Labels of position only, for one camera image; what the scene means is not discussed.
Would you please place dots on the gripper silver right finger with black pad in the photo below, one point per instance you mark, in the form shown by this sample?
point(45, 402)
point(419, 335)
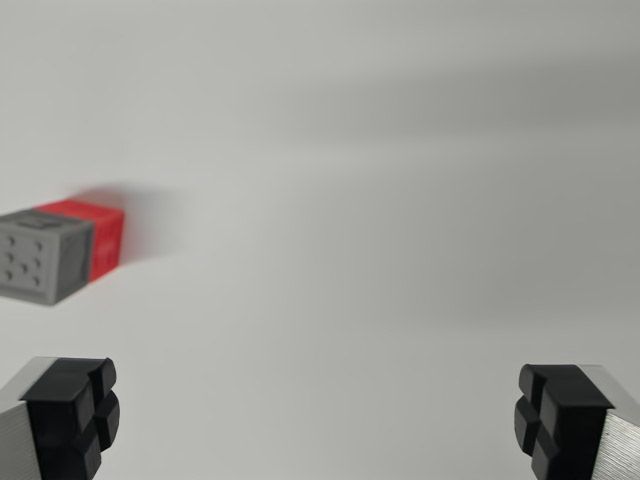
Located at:
point(575, 425)

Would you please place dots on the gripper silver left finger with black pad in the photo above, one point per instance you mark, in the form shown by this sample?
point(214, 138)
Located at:
point(60, 425)

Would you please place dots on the grey studded cube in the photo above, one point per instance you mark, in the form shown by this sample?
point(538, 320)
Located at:
point(35, 255)

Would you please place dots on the red studded cube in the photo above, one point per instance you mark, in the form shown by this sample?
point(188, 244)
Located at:
point(102, 235)

